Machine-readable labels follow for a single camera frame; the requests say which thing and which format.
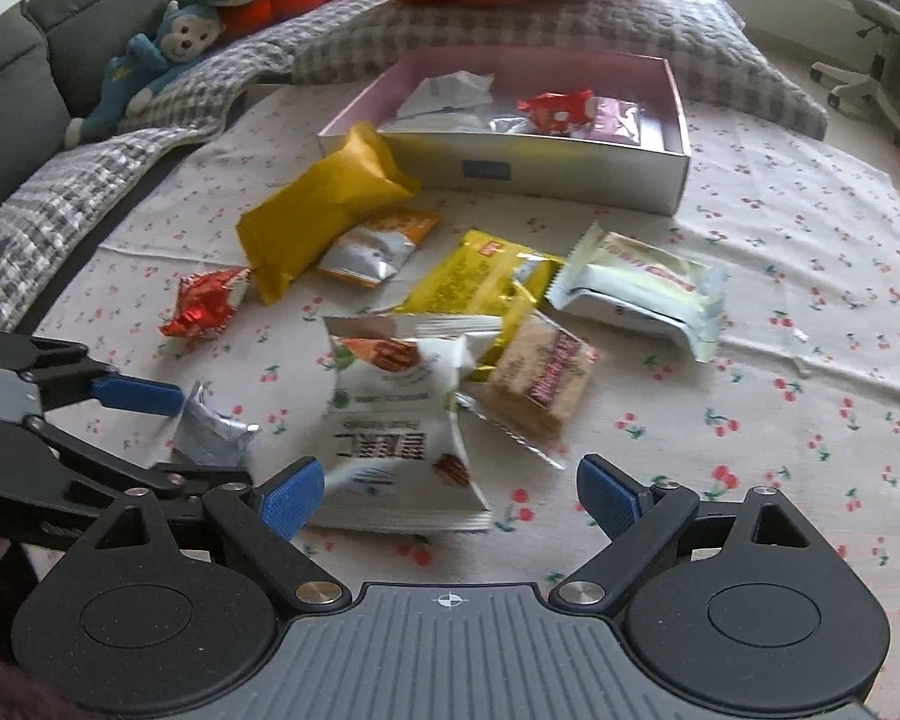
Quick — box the white bar packet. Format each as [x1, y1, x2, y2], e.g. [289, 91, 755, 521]
[546, 221, 728, 365]

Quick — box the blue monkey plush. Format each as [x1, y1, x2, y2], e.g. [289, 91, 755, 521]
[66, 1, 226, 147]

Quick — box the pink cardboard box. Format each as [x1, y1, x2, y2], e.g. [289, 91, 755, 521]
[316, 45, 692, 217]

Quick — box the clear cracker packet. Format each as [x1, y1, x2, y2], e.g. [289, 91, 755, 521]
[454, 311, 601, 466]

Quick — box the large yellow snack packet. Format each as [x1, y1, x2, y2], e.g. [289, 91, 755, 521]
[238, 122, 421, 306]

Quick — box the grey office chair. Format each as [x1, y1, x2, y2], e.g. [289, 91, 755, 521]
[810, 0, 900, 143]

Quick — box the silver foil packet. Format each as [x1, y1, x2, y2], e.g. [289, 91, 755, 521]
[171, 382, 262, 470]

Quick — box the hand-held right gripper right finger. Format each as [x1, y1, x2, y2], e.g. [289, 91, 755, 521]
[557, 455, 815, 607]

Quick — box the pink nougat bar packet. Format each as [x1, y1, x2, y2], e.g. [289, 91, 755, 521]
[581, 96, 646, 145]

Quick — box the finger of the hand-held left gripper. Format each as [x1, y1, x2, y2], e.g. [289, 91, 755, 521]
[19, 420, 254, 518]
[15, 337, 185, 419]

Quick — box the grey checkered pillow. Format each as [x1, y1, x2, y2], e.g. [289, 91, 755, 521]
[292, 0, 830, 140]

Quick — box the cherry print cloth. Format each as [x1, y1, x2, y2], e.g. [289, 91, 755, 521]
[30, 75, 900, 691]

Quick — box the grey checkered blanket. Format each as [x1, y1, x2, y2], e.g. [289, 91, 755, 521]
[0, 0, 391, 316]

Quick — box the white pecan packet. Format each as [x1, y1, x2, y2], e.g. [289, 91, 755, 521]
[300, 313, 505, 533]

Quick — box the orange lotus root packet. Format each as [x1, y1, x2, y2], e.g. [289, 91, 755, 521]
[316, 208, 442, 286]

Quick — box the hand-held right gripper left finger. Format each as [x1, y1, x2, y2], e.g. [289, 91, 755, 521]
[90, 459, 348, 608]

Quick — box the yellow green snack packet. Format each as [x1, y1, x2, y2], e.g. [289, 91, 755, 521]
[375, 229, 567, 383]

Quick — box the grey sofa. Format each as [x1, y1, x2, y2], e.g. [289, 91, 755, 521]
[0, 0, 233, 218]

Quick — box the red candy wrapper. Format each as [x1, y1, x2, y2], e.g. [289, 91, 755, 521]
[517, 88, 597, 136]
[157, 266, 254, 342]

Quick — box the white text-printed snack packet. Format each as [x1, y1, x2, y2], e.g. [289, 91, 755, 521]
[396, 71, 496, 121]

